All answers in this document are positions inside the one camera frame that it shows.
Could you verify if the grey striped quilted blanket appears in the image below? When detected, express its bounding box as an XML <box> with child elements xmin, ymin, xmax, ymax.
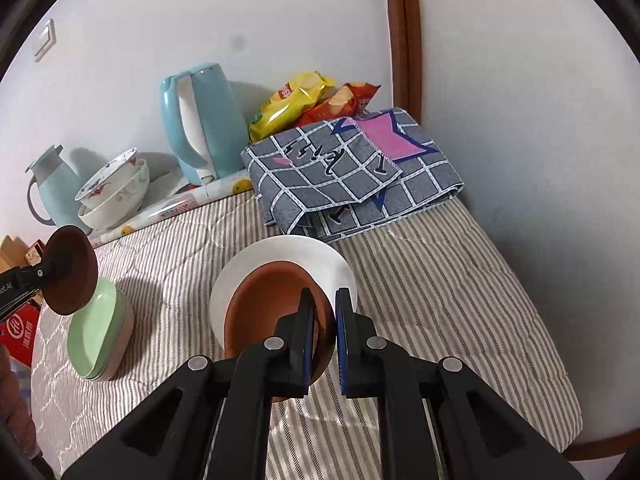
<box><xmin>30</xmin><ymin>195</ymin><xmax>583</xmax><ymax>480</ymax></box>

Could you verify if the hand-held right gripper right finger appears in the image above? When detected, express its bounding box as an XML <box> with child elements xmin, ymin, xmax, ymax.
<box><xmin>334</xmin><ymin>287</ymin><xmax>576</xmax><ymax>480</ymax></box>

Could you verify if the light blue thermos jug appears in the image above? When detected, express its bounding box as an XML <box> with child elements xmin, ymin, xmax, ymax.
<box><xmin>26</xmin><ymin>145</ymin><xmax>93</xmax><ymax>236</ymax></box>

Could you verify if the white wall light switch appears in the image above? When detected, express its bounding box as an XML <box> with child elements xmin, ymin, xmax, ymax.
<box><xmin>32</xmin><ymin>19</ymin><xmax>56</xmax><ymax>62</ymax></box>

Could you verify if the red paper bag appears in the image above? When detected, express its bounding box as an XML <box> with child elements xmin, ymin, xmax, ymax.
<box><xmin>0</xmin><ymin>305</ymin><xmax>41</xmax><ymax>368</ymax></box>

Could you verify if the blue floral patterned bowl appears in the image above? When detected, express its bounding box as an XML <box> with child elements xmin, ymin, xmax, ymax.
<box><xmin>75</xmin><ymin>148</ymin><xmax>138</xmax><ymax>208</ymax></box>

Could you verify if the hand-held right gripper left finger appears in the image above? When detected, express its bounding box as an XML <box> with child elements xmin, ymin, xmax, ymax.
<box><xmin>60</xmin><ymin>287</ymin><xmax>321</xmax><ymax>480</ymax></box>

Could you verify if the small brown bowl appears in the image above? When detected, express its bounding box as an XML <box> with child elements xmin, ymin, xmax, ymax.
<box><xmin>42</xmin><ymin>226</ymin><xmax>99</xmax><ymax>317</ymax></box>
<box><xmin>222</xmin><ymin>261</ymin><xmax>335</xmax><ymax>403</ymax></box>

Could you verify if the light blue electric kettle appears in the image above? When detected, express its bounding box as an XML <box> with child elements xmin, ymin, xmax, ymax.
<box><xmin>160</xmin><ymin>63</ymin><xmax>249</xmax><ymax>187</ymax></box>

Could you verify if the red chip bag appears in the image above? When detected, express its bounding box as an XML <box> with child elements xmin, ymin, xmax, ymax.
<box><xmin>295</xmin><ymin>82</ymin><xmax>381</xmax><ymax>128</ymax></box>

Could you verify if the grey checked cloth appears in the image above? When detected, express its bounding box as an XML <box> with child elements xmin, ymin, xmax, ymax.
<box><xmin>241</xmin><ymin>108</ymin><xmax>466</xmax><ymax>241</ymax></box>

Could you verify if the brown cardboard box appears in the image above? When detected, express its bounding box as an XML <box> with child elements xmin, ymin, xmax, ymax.
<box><xmin>0</xmin><ymin>235</ymin><xmax>31</xmax><ymax>273</ymax></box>

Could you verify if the large white ceramic bowl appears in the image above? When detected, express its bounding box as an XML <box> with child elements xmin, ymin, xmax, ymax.
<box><xmin>77</xmin><ymin>159</ymin><xmax>151</xmax><ymax>232</ymax></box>

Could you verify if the floral printed paper roll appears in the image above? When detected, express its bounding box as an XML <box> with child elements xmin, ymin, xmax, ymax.
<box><xmin>89</xmin><ymin>169</ymin><xmax>254</xmax><ymax>249</ymax></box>

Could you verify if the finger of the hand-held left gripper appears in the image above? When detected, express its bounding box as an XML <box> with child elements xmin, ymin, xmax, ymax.
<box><xmin>0</xmin><ymin>252</ymin><xmax>71</xmax><ymax>293</ymax></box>

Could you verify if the brown wooden door frame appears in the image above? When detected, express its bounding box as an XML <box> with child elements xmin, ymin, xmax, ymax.
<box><xmin>380</xmin><ymin>0</ymin><xmax>423</xmax><ymax>121</ymax></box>

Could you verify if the yellow chip bag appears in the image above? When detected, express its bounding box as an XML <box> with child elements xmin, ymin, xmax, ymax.
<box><xmin>248</xmin><ymin>71</ymin><xmax>338</xmax><ymax>143</ymax></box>

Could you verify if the green square plate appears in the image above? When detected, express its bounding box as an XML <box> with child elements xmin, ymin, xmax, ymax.
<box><xmin>67</xmin><ymin>277</ymin><xmax>128</xmax><ymax>378</ymax></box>

